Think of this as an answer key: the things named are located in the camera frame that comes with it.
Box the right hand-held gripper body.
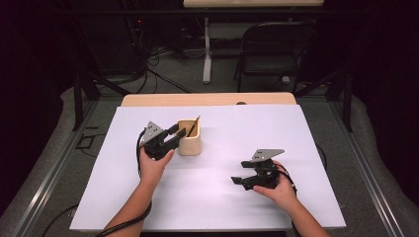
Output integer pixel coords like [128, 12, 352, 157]
[250, 148, 285, 191]

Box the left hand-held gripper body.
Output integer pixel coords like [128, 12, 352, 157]
[139, 120, 176, 161]

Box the cream pen holder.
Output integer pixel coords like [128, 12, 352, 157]
[176, 118, 203, 157]

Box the dark pen with gold end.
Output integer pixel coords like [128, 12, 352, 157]
[186, 115, 202, 138]

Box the person's right hand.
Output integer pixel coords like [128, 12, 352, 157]
[252, 160, 301, 211]

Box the person's left hand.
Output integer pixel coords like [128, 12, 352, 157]
[137, 148, 175, 188]

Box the white board sheet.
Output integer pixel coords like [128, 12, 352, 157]
[69, 104, 347, 231]

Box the black metal stand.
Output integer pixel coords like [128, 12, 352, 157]
[294, 65, 354, 133]
[71, 63, 131, 132]

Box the desk with white legs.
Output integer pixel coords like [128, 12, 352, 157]
[183, 0, 325, 84]

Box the black folding chair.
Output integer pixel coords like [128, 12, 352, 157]
[233, 21, 317, 94]

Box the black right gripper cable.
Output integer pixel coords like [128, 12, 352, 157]
[278, 163, 299, 237]

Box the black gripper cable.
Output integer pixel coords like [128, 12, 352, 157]
[95, 129, 153, 237]
[278, 163, 299, 237]

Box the thin black cable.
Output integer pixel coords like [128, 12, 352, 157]
[315, 142, 328, 171]
[41, 202, 80, 237]

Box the bundle of black floor cables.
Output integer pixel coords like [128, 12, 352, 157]
[129, 43, 196, 96]

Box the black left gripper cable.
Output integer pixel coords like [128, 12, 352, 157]
[95, 129, 153, 237]

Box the metal floor rail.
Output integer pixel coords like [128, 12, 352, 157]
[327, 99, 408, 237]
[11, 99, 100, 237]

